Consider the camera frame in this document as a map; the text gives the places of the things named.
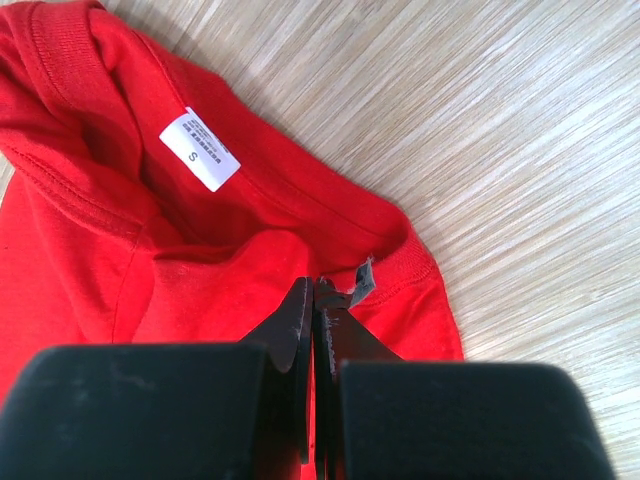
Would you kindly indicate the red t shirt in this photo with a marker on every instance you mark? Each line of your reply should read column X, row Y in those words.
column 148, row 205

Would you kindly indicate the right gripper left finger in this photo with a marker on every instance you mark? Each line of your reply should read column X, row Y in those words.
column 167, row 411

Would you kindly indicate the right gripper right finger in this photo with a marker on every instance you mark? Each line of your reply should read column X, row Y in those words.
column 381, row 417

